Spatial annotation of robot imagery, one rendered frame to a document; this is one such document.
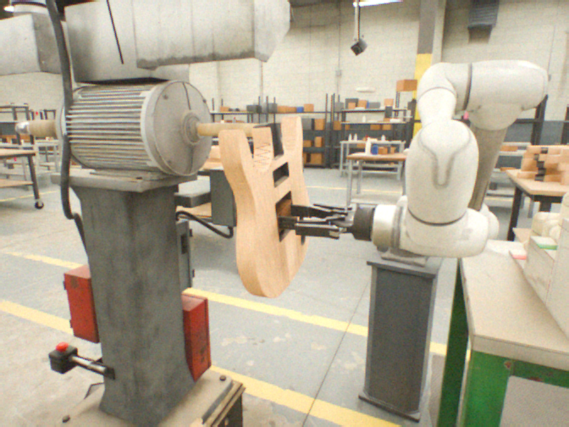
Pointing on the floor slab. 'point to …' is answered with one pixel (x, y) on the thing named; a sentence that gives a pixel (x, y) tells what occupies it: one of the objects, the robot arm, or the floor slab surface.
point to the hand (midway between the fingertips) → (287, 216)
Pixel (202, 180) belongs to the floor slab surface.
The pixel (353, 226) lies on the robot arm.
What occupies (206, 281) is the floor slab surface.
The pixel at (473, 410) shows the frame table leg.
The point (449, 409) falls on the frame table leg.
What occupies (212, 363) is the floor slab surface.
